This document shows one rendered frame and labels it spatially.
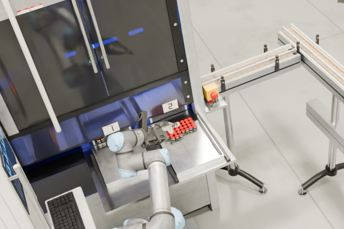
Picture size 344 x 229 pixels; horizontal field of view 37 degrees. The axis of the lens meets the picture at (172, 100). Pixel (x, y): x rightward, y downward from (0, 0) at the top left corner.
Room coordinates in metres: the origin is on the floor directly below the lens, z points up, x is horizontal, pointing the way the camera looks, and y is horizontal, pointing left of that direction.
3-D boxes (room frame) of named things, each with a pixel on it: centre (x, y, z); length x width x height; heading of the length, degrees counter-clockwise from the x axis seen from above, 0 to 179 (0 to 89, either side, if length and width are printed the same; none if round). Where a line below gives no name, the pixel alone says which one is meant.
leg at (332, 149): (2.19, -0.95, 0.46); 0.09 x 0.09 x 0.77; 14
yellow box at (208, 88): (2.19, -0.22, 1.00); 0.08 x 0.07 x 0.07; 14
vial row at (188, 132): (1.99, -0.01, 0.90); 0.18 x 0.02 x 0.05; 104
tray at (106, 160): (1.93, 0.32, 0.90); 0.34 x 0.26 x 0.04; 14
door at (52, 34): (1.98, 0.54, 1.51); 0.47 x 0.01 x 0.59; 104
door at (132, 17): (2.09, 0.10, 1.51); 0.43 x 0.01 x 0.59; 104
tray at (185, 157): (1.90, -0.04, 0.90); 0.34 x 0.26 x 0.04; 14
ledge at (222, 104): (2.23, -0.22, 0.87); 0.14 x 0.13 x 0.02; 14
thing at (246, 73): (2.40, -0.46, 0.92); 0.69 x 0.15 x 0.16; 104
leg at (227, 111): (2.36, -0.32, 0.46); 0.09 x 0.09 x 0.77; 14
